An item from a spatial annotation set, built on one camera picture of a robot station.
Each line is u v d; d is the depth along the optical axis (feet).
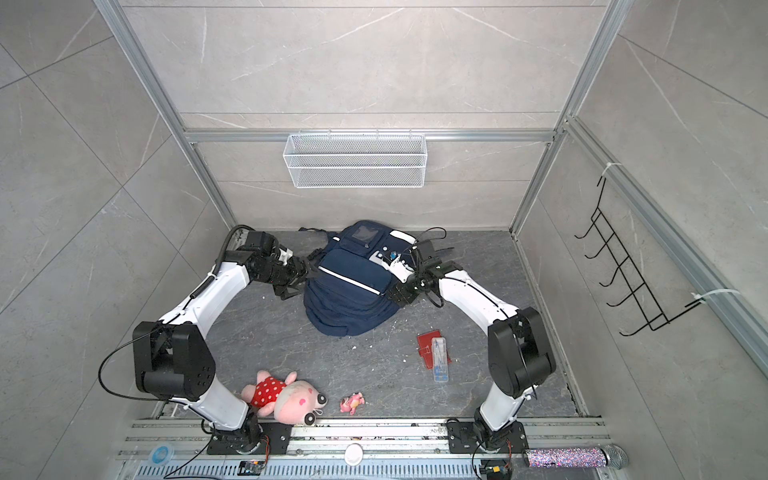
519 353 1.58
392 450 2.40
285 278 2.49
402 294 2.55
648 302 1.99
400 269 2.61
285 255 2.72
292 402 2.36
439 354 2.81
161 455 2.35
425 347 2.89
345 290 2.97
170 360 1.46
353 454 2.35
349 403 2.51
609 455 2.25
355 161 3.31
